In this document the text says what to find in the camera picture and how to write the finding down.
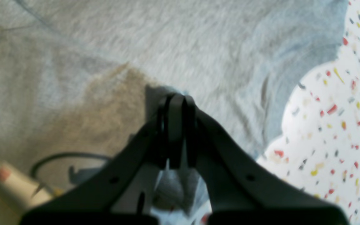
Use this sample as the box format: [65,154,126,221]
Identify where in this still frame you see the grey T-shirt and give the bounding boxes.
[0,0,349,225]

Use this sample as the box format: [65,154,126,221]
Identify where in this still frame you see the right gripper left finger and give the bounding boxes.
[20,94,176,225]

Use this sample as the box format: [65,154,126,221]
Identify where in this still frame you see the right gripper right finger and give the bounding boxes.
[183,96,349,225]

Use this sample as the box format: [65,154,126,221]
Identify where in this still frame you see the terrazzo patterned tablecloth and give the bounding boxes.
[199,0,360,225]

